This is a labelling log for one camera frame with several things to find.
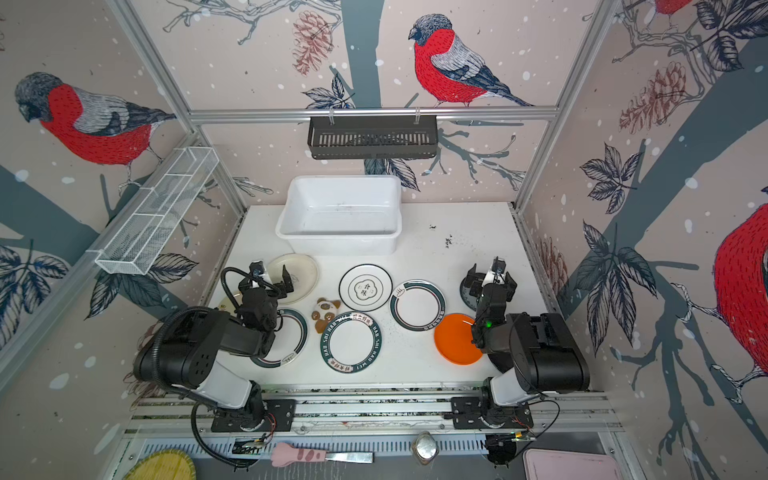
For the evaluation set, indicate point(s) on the pink handled scraper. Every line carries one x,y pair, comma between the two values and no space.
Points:
285,454

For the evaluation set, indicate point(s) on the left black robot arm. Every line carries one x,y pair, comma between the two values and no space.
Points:
181,357

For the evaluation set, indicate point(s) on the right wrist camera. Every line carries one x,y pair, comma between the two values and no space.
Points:
498,270

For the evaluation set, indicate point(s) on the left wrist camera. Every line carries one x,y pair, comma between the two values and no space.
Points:
257,271

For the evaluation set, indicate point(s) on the cream round plate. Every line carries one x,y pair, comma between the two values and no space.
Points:
304,274

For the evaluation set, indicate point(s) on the black hanging basket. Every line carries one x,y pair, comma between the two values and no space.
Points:
373,137

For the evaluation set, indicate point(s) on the small yellowish saucer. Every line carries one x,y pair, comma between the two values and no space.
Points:
227,305

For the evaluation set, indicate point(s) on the orange plate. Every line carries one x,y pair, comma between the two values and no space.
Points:
454,341

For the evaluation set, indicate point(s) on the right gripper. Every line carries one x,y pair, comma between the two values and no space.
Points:
491,285

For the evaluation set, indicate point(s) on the black plate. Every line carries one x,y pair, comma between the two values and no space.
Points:
503,362

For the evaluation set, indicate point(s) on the white plate dark lettered rim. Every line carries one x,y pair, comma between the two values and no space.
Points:
351,343

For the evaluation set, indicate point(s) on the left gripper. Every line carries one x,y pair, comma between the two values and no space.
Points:
264,291

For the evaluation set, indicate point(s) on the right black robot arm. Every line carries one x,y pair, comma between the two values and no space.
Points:
535,354

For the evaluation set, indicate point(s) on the white wire mesh shelf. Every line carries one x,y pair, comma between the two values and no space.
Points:
142,237

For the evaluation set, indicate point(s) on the metal cup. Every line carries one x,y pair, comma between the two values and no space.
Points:
425,448

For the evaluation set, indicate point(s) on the white plate with flower outline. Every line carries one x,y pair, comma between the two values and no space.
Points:
365,287

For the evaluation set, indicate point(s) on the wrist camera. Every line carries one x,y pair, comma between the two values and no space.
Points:
498,270
257,271

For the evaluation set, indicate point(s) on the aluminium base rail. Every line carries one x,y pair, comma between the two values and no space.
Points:
359,412

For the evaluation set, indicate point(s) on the white plate green rim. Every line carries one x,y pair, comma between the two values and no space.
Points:
417,305
289,342

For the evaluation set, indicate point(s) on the white plastic bin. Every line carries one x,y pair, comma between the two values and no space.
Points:
342,215

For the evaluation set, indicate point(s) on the blue green patterned plate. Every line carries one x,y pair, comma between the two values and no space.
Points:
470,296

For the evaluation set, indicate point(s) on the yellow woven mat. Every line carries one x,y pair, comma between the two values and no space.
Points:
171,464

